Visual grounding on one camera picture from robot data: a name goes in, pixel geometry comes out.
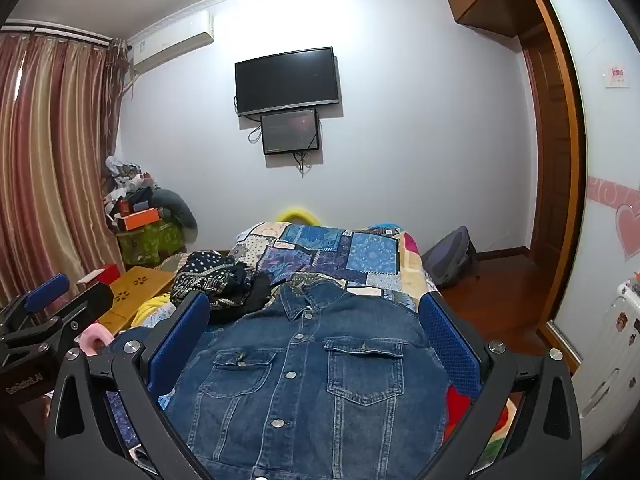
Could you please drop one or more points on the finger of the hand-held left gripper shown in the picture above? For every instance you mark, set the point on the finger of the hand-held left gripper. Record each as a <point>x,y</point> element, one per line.
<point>87,305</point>
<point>47,292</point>

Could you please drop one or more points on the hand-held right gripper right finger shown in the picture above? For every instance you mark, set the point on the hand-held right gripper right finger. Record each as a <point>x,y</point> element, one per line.
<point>450,347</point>

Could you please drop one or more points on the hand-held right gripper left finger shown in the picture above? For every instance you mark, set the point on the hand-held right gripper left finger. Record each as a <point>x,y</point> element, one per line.
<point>180,342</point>

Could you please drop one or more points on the blue denim jacket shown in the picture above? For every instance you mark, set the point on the blue denim jacket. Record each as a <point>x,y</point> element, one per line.
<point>300,385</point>

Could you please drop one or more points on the pink cloth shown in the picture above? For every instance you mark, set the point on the pink cloth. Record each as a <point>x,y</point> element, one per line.
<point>95,340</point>

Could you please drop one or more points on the red box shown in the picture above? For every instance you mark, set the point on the red box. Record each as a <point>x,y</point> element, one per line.
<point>110,275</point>

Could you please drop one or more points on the yellow cloth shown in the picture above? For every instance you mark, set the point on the yellow cloth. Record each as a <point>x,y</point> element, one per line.
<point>152,307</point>

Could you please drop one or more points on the yellow wooden folding table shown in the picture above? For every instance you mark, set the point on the yellow wooden folding table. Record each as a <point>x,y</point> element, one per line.
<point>137,290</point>

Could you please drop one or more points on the navy patterned garment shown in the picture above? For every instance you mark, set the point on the navy patterned garment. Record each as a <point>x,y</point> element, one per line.
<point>210,272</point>

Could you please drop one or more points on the black garment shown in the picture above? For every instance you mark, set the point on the black garment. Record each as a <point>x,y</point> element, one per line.
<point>250,297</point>

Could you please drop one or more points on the green patterned bag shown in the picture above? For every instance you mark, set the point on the green patterned bag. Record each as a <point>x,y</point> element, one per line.
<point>150,245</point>

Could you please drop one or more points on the grey backpack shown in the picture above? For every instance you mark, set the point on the grey backpack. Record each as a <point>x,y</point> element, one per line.
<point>450,260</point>

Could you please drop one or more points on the orange box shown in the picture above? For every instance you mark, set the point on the orange box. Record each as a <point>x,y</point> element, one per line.
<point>140,220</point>

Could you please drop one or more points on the grey rolled cloth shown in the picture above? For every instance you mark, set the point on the grey rolled cloth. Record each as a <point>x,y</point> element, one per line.
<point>177,207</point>

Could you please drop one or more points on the striped brown curtain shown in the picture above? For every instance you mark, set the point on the striped brown curtain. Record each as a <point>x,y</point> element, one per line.
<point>55,160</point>

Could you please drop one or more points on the crumpled grey white bag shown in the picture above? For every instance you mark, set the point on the crumpled grey white bag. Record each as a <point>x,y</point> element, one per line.
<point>122,167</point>

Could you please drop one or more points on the patchwork bedspread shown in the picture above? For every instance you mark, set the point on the patchwork bedspread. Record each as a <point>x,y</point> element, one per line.
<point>320,255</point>

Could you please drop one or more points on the yellow round object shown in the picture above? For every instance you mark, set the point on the yellow round object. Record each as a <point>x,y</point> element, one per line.
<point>297,214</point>

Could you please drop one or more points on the brown wooden door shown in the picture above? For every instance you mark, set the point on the brown wooden door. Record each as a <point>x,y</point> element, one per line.
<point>547,160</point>

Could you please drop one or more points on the white sliding wardrobe door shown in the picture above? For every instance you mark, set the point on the white sliding wardrobe door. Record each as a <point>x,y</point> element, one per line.
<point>605,185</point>

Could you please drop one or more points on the white air conditioner pipe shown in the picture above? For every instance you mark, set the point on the white air conditioner pipe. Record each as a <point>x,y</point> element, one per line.
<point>132,82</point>

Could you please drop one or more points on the white air conditioner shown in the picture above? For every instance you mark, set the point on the white air conditioner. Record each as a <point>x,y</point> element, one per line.
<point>172,42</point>

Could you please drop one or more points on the small black wall monitor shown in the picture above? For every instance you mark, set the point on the small black wall monitor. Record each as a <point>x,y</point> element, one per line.
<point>290,130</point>

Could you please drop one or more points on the black wall television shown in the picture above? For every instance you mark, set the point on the black wall television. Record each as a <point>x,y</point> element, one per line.
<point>287,80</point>

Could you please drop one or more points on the red wall sticker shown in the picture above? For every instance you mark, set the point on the red wall sticker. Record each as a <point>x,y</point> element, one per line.
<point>616,75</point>

